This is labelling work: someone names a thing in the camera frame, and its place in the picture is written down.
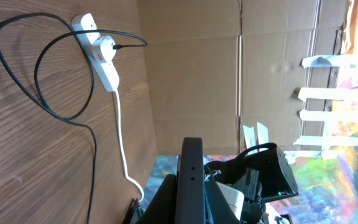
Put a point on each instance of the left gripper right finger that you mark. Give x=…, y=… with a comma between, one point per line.
x=218, y=208

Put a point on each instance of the Samsung Galaxy smartphone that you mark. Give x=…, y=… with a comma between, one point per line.
x=190, y=190

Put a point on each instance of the white power strip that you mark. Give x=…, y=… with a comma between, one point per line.
x=107, y=72

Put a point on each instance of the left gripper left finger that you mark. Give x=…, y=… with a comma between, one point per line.
x=161, y=209

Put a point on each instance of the cardboard backdrop panel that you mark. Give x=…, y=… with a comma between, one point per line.
x=216, y=66

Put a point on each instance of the white charger plug adapter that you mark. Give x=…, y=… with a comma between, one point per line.
x=102, y=49

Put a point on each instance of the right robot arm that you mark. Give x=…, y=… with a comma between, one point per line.
x=262, y=174

